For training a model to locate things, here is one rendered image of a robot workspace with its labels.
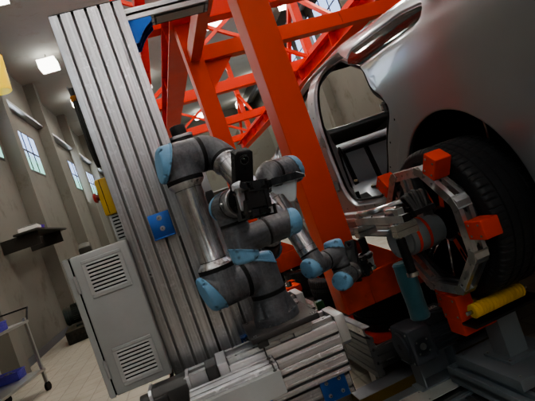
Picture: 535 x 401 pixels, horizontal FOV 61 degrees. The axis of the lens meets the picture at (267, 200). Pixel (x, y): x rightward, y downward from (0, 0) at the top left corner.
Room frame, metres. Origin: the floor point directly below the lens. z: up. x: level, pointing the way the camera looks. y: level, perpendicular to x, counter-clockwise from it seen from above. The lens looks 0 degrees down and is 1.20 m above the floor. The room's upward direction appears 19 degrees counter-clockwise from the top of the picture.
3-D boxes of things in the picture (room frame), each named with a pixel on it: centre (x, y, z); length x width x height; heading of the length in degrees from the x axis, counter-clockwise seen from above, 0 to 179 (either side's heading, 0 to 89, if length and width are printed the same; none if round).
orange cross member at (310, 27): (4.53, -1.12, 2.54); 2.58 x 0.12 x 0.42; 104
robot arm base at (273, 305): (1.48, 0.10, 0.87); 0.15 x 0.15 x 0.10
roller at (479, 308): (1.80, -0.73, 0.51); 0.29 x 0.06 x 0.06; 104
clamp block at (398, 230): (1.68, -0.45, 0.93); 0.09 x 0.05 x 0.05; 104
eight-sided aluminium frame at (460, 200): (1.90, -0.61, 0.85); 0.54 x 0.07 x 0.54; 14
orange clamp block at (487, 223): (1.59, -0.69, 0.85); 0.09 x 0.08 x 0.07; 14
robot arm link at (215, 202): (1.18, 0.10, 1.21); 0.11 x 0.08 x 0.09; 25
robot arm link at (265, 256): (1.47, 0.10, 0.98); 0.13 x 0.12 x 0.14; 116
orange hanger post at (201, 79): (4.20, 0.23, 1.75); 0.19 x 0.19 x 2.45; 14
